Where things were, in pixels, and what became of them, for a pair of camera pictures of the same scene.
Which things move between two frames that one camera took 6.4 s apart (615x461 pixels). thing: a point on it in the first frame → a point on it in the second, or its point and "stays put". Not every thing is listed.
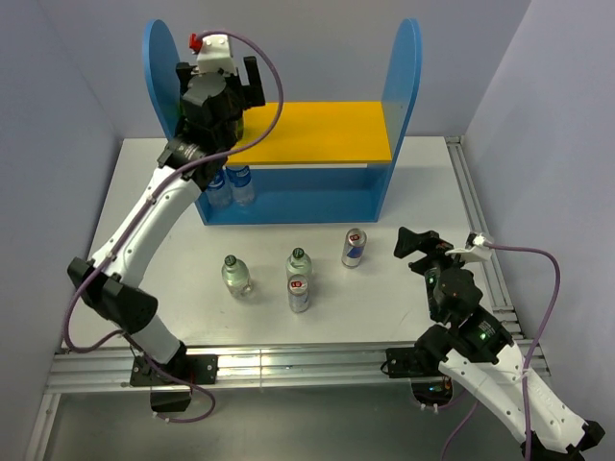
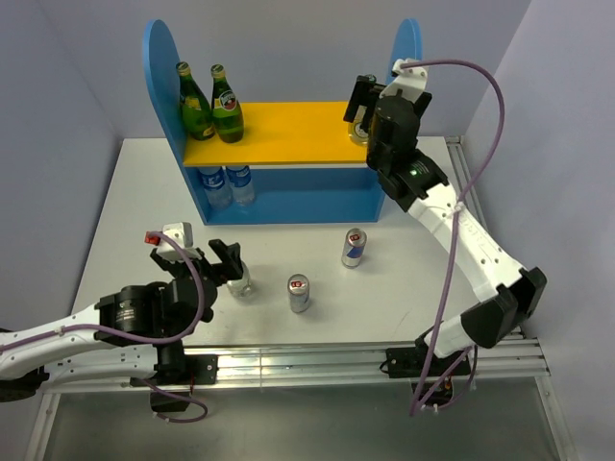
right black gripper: [408, 240] → [364, 93]
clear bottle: [298, 262] → [358, 130]
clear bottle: [235, 276] stays put
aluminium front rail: [267, 366] stays put
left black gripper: [249, 96] → [230, 256]
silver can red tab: [298, 289] stays put
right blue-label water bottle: [242, 190] stays put
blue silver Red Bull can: [354, 248] stays put
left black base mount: [184, 369] stays put
